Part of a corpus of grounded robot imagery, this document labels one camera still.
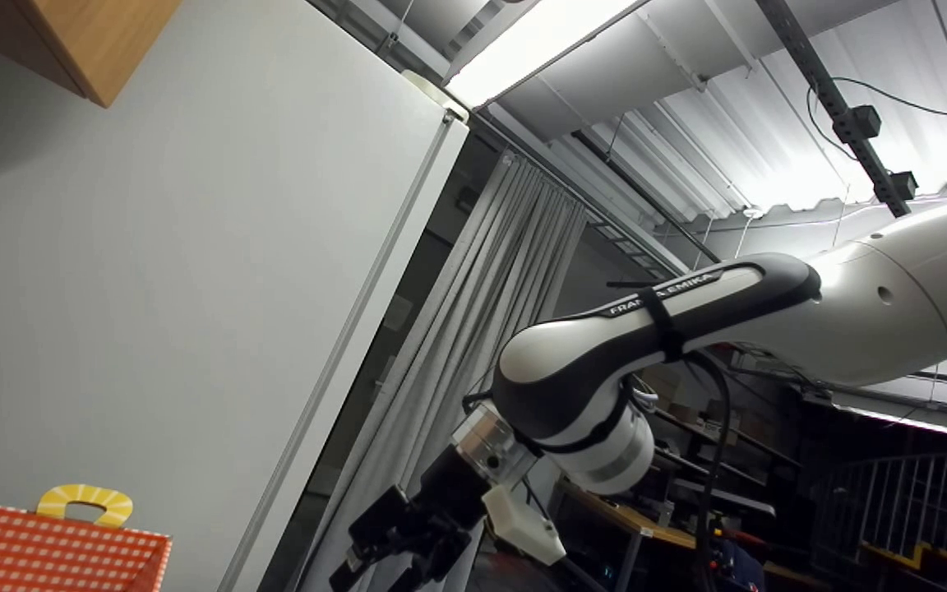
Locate black vertical pole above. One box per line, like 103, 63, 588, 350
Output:
756, 0, 920, 219

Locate red basket with yellow handles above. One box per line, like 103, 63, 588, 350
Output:
0, 484, 176, 592

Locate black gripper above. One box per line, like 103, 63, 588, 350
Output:
328, 441, 490, 592

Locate wooden table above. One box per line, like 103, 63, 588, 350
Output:
559, 481, 705, 592

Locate ceiling light fixture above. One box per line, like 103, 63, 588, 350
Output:
445, 0, 651, 111

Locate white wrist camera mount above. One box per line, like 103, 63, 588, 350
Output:
479, 481, 566, 569

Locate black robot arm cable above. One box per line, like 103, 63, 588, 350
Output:
682, 350, 741, 592

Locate wooden upper cabinet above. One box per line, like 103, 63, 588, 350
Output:
0, 0, 184, 109

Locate yellow edged stairs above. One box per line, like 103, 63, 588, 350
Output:
813, 447, 947, 592

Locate grey curtain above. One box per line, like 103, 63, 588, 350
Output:
294, 151, 696, 592

